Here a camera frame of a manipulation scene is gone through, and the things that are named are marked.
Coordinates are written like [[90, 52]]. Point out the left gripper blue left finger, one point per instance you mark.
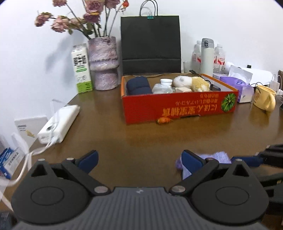
[[88, 161]]

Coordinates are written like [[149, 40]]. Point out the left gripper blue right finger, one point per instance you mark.
[[191, 162]]

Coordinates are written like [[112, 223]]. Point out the purple woven pouch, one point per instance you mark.
[[221, 156]]

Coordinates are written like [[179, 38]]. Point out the cream cube charger gadget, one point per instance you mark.
[[183, 90]]

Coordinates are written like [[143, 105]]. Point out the white yellow plush toy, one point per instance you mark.
[[196, 84]]

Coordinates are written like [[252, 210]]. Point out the navy blue zip case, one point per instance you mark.
[[138, 86]]

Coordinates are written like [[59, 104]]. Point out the white power bank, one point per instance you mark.
[[58, 125]]

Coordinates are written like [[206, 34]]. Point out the small orange snack packet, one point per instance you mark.
[[163, 120]]

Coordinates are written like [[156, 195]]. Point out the white booklet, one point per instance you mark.
[[28, 128]]

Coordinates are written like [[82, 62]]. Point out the red cardboard box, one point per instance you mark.
[[150, 107]]

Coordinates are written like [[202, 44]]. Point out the blue white box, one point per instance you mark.
[[10, 160]]

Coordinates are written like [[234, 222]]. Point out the purple tissue pack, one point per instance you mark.
[[245, 91]]

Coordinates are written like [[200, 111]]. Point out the yellow ceramic mug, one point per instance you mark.
[[264, 98]]

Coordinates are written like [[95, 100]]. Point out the water bottle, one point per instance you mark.
[[196, 57], [219, 59]]

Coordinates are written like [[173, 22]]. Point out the purple marbled vase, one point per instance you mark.
[[103, 62]]

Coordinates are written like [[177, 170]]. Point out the milk carton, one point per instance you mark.
[[81, 69]]

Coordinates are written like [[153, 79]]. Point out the white thermos bottle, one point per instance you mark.
[[207, 56]]

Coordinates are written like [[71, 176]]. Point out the black paper bag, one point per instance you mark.
[[150, 45]]

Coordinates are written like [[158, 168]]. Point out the dried pink flowers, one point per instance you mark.
[[98, 19]]

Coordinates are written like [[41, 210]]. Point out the teal binder clip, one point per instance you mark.
[[150, 17]]

